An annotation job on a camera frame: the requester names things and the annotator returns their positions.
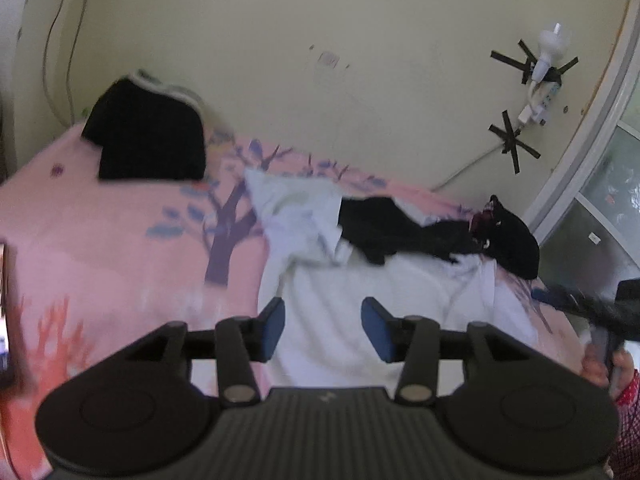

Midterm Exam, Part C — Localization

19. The person's right forearm red sleeve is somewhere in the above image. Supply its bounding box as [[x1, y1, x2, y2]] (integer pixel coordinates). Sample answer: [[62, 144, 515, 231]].
[[607, 367, 640, 480]]

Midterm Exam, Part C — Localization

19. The window with white frame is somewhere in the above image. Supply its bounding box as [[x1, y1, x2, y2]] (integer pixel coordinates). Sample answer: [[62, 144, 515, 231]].
[[522, 0, 640, 291]]

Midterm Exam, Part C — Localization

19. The plain black garment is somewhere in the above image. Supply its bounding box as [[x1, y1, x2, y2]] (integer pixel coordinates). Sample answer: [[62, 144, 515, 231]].
[[337, 196, 483, 267]]

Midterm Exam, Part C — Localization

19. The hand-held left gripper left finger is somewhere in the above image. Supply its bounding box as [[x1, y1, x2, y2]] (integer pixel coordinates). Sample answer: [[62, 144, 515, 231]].
[[125, 297, 287, 407]]

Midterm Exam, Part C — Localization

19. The pink floral bedsheet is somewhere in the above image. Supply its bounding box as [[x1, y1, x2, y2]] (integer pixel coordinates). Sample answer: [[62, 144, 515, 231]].
[[0, 122, 621, 480]]

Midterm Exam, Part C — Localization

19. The black garment with striped trim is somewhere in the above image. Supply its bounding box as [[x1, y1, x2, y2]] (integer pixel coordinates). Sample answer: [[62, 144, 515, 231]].
[[81, 71, 208, 182]]

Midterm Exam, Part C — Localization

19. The black tape cross over cable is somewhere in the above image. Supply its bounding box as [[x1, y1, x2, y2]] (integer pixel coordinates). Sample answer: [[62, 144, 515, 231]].
[[490, 110, 541, 175]]

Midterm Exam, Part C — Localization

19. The smartphone with red case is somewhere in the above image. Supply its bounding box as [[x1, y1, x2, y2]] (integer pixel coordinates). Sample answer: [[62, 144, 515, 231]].
[[0, 242, 16, 391]]

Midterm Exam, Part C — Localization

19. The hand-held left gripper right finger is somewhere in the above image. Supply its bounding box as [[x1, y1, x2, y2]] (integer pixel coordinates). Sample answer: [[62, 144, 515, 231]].
[[361, 296, 521, 406]]

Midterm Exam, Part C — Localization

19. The white wall cable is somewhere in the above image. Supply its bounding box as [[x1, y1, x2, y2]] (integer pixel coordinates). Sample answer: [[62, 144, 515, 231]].
[[432, 145, 506, 191]]

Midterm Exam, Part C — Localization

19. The person's right hand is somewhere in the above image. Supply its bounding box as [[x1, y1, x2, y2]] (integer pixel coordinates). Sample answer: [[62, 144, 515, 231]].
[[581, 350, 636, 392]]

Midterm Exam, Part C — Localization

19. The white printed t-shirt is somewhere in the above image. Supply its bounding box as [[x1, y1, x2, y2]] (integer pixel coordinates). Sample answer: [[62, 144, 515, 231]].
[[244, 167, 501, 391]]

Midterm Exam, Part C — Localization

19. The black tape cross behind bulb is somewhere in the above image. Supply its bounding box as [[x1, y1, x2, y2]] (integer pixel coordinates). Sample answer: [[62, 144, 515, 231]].
[[490, 39, 580, 86]]

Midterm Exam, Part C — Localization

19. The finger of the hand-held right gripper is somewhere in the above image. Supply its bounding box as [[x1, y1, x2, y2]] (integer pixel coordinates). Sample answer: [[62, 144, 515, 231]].
[[545, 286, 621, 331]]

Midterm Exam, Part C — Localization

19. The black garment with red print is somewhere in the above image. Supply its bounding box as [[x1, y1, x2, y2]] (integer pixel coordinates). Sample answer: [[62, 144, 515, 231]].
[[470, 194, 541, 281]]

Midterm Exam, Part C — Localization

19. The black wall cable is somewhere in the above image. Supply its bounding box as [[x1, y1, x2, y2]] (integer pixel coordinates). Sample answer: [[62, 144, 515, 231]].
[[42, 0, 88, 126]]

